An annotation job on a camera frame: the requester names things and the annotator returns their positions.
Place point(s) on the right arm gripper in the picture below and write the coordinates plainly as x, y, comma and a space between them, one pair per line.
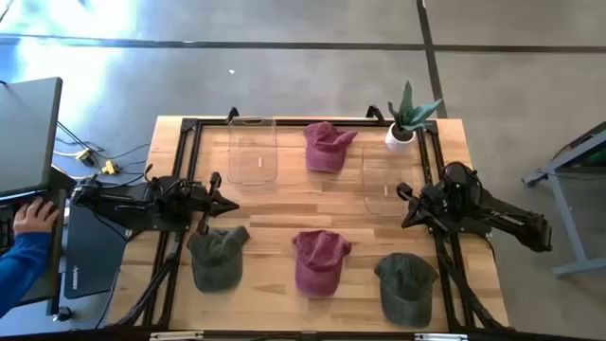
433, 201

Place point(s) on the person's forearm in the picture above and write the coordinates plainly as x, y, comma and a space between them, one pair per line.
19, 270

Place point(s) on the maroon baseball cap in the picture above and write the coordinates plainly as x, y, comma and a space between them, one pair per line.
326, 149
319, 265

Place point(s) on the person's hand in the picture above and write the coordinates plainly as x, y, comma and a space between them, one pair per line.
33, 217

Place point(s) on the green baseball cap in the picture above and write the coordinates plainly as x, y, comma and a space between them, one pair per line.
407, 289
215, 263

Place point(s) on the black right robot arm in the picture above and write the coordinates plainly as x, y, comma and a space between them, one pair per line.
497, 213

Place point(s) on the silver metal bracket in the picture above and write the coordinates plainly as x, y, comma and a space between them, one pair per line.
176, 335
441, 336

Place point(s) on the black caster wheel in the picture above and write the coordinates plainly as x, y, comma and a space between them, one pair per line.
63, 313

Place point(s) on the grey computer monitor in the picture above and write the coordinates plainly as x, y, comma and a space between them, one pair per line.
26, 137

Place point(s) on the clear right plastic bin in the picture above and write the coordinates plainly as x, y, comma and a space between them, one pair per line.
386, 182

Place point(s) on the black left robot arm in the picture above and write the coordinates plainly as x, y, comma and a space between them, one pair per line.
128, 203

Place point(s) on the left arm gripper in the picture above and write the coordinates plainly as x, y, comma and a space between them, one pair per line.
196, 203

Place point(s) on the black keyboard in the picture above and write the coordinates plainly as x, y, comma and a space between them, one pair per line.
5, 227

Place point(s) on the grey desk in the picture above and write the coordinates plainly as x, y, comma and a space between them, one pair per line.
56, 265

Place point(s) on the grey metal desk frame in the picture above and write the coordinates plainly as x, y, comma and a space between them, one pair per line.
565, 213

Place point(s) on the green plant in white pot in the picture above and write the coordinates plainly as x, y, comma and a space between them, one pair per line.
401, 137

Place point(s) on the black closed laptop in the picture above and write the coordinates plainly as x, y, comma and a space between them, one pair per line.
90, 265

